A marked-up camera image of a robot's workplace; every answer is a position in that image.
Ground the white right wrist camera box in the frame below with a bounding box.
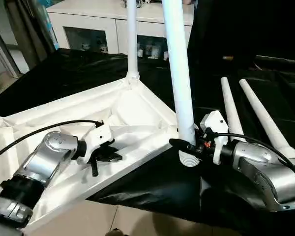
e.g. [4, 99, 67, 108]
[200, 111, 230, 165]

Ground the black work mat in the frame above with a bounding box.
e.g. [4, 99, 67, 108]
[0, 47, 295, 232]

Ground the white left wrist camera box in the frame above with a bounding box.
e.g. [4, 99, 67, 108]
[79, 123, 114, 165]

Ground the white plastic table leg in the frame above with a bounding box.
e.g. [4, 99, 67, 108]
[161, 0, 201, 168]
[239, 79, 295, 166]
[220, 76, 246, 143]
[125, 0, 141, 84]

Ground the white plastic table top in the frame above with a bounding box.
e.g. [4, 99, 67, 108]
[0, 76, 180, 232]

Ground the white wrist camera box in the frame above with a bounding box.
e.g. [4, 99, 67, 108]
[200, 111, 230, 165]
[79, 123, 114, 165]

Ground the white sideboard with glass doors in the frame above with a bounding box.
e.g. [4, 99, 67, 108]
[45, 0, 195, 60]

